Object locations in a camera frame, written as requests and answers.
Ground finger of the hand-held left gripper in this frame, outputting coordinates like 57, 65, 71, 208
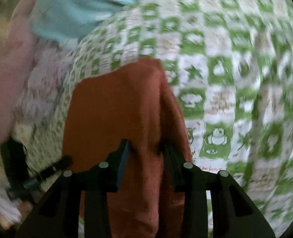
22, 156, 73, 190

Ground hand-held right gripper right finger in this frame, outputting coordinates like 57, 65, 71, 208
160, 139, 276, 238

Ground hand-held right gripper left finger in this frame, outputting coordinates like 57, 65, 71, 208
14, 139, 131, 238

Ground rust orange sweater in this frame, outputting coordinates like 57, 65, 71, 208
62, 57, 194, 238

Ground green white checked blanket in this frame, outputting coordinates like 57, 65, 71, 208
10, 0, 293, 238

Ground pink quilt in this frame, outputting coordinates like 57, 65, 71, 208
0, 0, 41, 152

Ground pale floral bed sheet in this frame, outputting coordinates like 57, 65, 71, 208
0, 37, 77, 228

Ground light blue floral quilt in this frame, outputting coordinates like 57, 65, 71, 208
30, 0, 192, 50

